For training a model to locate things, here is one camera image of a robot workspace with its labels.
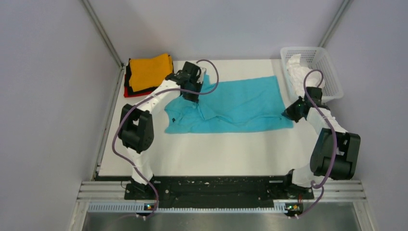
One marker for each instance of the red folded shirt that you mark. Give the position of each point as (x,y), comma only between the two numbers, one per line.
(128,92)

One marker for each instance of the white cable duct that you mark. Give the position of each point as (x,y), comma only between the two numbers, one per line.
(146,208)

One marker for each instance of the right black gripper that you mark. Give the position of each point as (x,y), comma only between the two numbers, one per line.
(288,112)

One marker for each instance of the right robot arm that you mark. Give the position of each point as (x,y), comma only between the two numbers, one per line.
(335,153)

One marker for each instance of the orange folded shirt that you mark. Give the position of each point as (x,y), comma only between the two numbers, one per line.
(149,73)

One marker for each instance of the teal polo shirt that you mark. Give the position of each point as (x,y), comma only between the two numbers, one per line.
(250,105)

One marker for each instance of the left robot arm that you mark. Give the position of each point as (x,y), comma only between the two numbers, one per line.
(136,130)

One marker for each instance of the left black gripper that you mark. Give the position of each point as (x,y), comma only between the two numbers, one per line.
(194,98)

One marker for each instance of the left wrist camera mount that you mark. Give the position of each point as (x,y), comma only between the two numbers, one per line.
(202,73)

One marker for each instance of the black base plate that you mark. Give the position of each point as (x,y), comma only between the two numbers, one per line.
(218,191)

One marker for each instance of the white plastic basket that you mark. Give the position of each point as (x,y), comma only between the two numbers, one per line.
(313,58)

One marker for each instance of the white crumpled shirt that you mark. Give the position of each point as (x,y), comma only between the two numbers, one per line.
(297,73)

